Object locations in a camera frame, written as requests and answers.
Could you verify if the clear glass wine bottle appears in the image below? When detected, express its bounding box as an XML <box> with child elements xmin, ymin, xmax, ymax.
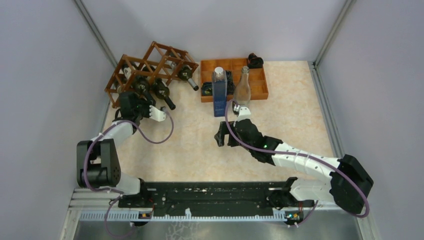
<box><xmin>232</xmin><ymin>66</ymin><xmax>251</xmax><ymax>115</ymax></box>

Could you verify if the green bottle white label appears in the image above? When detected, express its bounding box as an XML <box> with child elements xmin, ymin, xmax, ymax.
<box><xmin>124</xmin><ymin>66</ymin><xmax>157</xmax><ymax>107</ymax></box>

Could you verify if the blue square glass bottle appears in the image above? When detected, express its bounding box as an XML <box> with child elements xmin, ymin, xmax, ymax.
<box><xmin>212</xmin><ymin>66</ymin><xmax>228</xmax><ymax>117</ymax></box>

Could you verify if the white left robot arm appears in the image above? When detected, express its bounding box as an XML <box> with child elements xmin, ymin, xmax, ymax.
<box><xmin>76</xmin><ymin>92</ymin><xmax>156</xmax><ymax>196</ymax></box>

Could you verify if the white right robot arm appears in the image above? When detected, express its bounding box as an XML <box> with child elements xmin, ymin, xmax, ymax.
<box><xmin>214</xmin><ymin>119</ymin><xmax>374</xmax><ymax>217</ymax></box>

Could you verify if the green bottle black neck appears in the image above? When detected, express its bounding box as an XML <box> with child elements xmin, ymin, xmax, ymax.
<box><xmin>152</xmin><ymin>78</ymin><xmax>176</xmax><ymax>110</ymax></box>

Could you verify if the green bottle silver neck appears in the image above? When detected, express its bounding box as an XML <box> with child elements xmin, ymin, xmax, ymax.
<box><xmin>113</xmin><ymin>77</ymin><xmax>131</xmax><ymax>95</ymax></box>

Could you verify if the brown wooden wine rack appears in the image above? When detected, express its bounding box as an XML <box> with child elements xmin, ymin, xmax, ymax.
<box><xmin>104</xmin><ymin>41</ymin><xmax>199</xmax><ymax>109</ymax></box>

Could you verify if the green bottle upper rack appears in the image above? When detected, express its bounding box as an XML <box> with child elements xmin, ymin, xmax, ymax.
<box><xmin>177</xmin><ymin>65</ymin><xmax>199</xmax><ymax>91</ymax></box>

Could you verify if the wooden compartment tray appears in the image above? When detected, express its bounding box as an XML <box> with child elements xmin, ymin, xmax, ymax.
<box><xmin>199</xmin><ymin>58</ymin><xmax>269</xmax><ymax>100</ymax></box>

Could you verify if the black coiled item right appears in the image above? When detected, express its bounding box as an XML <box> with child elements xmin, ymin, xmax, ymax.
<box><xmin>225</xmin><ymin>70</ymin><xmax>235</xmax><ymax>95</ymax></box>

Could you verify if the black coiled item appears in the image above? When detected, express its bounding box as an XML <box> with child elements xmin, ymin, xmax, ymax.
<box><xmin>225</xmin><ymin>70</ymin><xmax>235</xmax><ymax>95</ymax></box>
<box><xmin>201</xmin><ymin>81</ymin><xmax>213</xmax><ymax>96</ymax></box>

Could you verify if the black coiled item left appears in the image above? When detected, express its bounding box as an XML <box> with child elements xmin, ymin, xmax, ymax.
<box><xmin>201</xmin><ymin>81</ymin><xmax>213</xmax><ymax>96</ymax></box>

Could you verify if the black object behind tray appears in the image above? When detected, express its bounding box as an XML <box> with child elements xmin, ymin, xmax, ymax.
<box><xmin>247</xmin><ymin>53</ymin><xmax>264</xmax><ymax>69</ymax></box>

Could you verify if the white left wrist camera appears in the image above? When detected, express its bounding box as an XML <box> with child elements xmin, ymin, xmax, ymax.
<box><xmin>149</xmin><ymin>105</ymin><xmax>167</xmax><ymax>122</ymax></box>

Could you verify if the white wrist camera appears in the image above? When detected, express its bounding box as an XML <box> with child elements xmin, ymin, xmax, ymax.
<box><xmin>149</xmin><ymin>105</ymin><xmax>167</xmax><ymax>122</ymax></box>
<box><xmin>232</xmin><ymin>103</ymin><xmax>251</xmax><ymax>122</ymax></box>

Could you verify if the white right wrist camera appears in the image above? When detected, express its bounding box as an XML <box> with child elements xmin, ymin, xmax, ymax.
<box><xmin>232</xmin><ymin>103</ymin><xmax>251</xmax><ymax>122</ymax></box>

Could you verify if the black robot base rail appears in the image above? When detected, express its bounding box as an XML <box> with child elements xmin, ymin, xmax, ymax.
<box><xmin>118</xmin><ymin>177</ymin><xmax>315</xmax><ymax>219</ymax></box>

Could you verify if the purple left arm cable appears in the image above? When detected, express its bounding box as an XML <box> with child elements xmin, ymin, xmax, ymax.
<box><xmin>82</xmin><ymin>107</ymin><xmax>175</xmax><ymax>239</ymax></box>

